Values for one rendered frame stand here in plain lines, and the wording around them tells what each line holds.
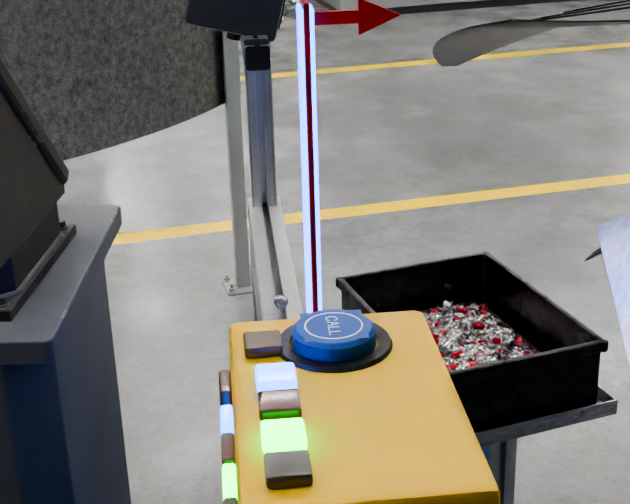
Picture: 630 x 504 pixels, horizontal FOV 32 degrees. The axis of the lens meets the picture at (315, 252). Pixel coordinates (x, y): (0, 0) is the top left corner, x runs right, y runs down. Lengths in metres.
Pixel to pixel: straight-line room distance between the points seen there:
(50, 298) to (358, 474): 0.55
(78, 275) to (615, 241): 0.46
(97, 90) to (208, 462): 0.90
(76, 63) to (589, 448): 1.43
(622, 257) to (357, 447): 0.43
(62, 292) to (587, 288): 2.37
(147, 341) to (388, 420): 2.45
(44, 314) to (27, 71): 1.62
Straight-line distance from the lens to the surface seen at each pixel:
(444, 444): 0.45
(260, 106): 1.28
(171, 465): 2.38
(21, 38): 2.48
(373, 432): 0.45
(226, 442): 0.48
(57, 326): 0.89
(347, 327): 0.51
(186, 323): 2.97
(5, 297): 0.91
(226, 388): 0.52
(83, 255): 1.02
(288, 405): 0.46
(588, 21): 0.67
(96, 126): 2.62
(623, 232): 0.84
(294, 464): 0.42
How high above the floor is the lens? 1.31
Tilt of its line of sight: 23 degrees down
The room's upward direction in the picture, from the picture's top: 2 degrees counter-clockwise
